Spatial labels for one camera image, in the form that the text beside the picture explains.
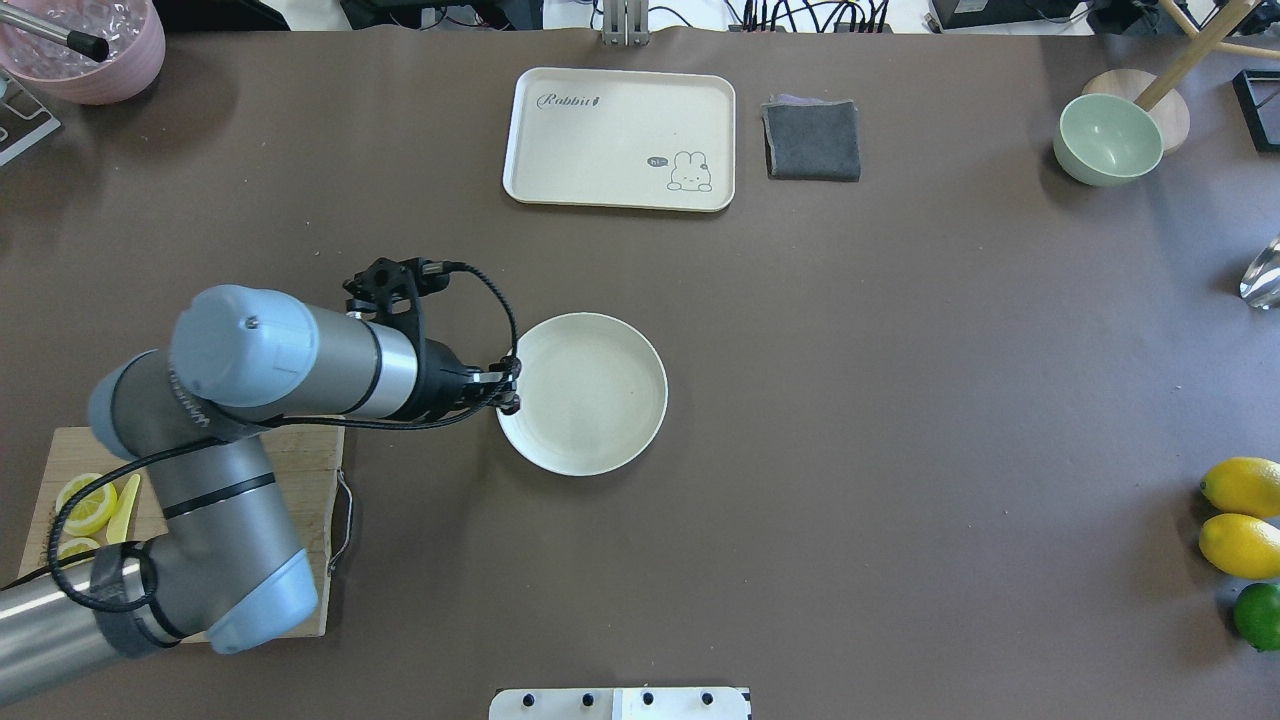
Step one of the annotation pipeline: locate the clear acrylic stand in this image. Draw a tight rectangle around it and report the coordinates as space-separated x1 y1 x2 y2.
0 70 61 167

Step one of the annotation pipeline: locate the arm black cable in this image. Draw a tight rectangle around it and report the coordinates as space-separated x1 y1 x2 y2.
0 261 521 612

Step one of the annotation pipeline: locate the cream rabbit tray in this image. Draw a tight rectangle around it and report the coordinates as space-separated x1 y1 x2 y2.
502 67 737 213

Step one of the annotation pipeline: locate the black frame object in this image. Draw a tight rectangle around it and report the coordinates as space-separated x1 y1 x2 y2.
1231 69 1279 152

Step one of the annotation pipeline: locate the steel scoop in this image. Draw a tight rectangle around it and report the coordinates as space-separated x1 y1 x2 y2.
1238 234 1280 310

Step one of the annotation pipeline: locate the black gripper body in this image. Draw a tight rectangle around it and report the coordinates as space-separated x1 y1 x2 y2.
408 338 483 421

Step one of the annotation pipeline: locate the metal bracket at table edge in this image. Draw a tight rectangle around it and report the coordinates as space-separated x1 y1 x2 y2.
596 0 650 47

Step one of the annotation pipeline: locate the black-tipped metal handle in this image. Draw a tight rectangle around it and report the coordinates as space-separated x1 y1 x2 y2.
1 3 110 63

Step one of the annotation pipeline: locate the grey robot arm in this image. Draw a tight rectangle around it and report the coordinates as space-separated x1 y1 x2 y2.
3 284 518 705

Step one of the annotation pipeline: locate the cream round plate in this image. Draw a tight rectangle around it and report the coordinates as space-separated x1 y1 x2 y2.
497 313 669 477

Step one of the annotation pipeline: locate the upper lemon slice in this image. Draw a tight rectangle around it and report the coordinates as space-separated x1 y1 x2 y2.
54 473 119 537

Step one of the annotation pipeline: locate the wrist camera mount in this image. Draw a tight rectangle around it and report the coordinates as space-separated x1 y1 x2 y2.
342 258 460 341

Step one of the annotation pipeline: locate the green lime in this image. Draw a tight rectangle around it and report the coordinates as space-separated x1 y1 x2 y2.
1231 583 1279 652

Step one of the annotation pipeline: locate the green bowl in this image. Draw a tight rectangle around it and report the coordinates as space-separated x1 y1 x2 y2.
1052 94 1164 188

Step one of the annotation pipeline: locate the yellow lemon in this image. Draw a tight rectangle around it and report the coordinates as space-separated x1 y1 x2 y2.
1199 457 1279 518
1198 512 1279 580

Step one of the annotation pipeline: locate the lemon slice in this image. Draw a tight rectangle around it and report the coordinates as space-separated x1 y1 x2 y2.
54 473 119 537
58 537 101 566

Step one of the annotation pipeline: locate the pink ice bowl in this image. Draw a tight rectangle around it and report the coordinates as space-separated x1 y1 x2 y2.
1 1 166 105

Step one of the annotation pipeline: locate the bamboo cutting board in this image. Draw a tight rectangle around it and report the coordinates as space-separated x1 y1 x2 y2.
17 427 346 638

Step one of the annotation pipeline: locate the wooden stand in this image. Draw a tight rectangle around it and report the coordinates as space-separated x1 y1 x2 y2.
1082 1 1277 156

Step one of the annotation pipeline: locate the grey folded cloth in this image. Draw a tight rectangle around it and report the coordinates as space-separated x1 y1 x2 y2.
762 94 861 182

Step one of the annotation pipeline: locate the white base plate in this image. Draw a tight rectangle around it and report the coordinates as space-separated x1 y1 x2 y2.
488 685 753 719

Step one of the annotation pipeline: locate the lower lemon slice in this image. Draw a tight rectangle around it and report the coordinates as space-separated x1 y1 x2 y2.
58 537 101 566

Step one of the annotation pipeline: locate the yellow plastic knife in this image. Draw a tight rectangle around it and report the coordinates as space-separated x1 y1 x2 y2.
105 473 142 544

